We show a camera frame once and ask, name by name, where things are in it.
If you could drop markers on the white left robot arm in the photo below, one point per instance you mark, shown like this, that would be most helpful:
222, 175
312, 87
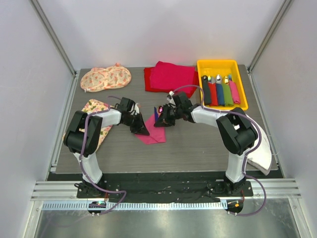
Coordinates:
89, 164

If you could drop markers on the aluminium frame rail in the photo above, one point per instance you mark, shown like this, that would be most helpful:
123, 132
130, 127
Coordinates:
270, 188

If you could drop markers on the white cloth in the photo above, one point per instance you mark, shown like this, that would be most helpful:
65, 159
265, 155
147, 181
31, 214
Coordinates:
261, 158

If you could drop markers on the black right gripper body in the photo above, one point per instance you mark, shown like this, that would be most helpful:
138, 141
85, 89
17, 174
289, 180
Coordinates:
171, 114

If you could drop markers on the floral pattern tray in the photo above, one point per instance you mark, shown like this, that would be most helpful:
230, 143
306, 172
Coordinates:
87, 121

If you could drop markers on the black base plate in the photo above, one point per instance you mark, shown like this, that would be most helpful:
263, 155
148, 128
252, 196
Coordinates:
182, 187

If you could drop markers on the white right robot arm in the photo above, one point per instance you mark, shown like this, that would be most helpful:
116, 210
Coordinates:
237, 131

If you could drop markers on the iridescent purple knife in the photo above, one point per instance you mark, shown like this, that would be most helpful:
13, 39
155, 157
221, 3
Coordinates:
156, 113

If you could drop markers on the floral fabric pouch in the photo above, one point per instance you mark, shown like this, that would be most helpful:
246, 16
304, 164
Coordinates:
99, 78

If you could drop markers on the black napkin cutlery roll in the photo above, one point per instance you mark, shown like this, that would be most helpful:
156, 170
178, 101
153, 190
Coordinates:
206, 90

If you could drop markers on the yellow plastic bin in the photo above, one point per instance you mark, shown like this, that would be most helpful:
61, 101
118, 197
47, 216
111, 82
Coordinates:
224, 67

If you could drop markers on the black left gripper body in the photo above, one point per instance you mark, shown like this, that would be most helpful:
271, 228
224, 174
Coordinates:
133, 121

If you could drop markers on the stack of red napkins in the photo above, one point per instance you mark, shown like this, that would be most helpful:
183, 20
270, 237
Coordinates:
166, 77

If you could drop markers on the blue napkin cutlery roll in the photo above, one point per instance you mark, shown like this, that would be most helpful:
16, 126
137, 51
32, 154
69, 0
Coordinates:
219, 90

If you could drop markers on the pink paper napkin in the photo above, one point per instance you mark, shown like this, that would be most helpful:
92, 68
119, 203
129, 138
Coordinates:
157, 135

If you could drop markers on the red napkin cutlery roll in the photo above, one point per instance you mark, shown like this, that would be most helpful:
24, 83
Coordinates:
212, 87

